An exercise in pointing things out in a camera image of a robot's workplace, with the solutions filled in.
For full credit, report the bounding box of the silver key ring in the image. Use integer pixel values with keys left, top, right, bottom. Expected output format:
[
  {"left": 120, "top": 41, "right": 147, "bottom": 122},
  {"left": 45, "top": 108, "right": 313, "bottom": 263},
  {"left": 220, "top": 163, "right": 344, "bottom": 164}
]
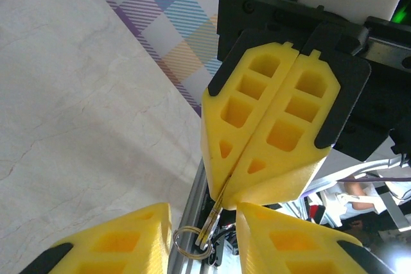
[{"left": 172, "top": 225, "right": 213, "bottom": 261}]

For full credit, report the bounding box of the wide aluminium extrusion rail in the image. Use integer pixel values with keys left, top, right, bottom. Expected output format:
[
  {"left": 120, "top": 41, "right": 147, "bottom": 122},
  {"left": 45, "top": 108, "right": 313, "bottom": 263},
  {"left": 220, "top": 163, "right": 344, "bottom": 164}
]
[{"left": 167, "top": 157, "right": 223, "bottom": 274}]

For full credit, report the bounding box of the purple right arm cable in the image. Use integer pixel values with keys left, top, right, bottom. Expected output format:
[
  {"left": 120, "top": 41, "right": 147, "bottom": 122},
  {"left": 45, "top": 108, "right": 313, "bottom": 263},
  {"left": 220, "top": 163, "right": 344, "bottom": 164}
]
[{"left": 361, "top": 175, "right": 411, "bottom": 183}]

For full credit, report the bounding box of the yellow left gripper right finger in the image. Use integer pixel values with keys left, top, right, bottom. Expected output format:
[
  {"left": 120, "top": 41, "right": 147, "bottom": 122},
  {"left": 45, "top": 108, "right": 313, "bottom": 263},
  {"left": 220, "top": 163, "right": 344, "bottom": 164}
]
[{"left": 235, "top": 201, "right": 398, "bottom": 274}]

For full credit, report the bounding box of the person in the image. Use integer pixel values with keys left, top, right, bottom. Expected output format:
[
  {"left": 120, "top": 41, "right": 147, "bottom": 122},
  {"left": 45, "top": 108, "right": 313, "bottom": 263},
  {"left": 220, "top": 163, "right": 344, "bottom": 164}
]
[{"left": 320, "top": 174, "right": 386, "bottom": 223}]

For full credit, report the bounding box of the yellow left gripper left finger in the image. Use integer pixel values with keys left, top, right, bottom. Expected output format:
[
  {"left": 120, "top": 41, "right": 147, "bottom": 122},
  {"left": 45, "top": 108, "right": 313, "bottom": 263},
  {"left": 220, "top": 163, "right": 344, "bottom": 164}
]
[{"left": 19, "top": 202, "right": 173, "bottom": 274}]

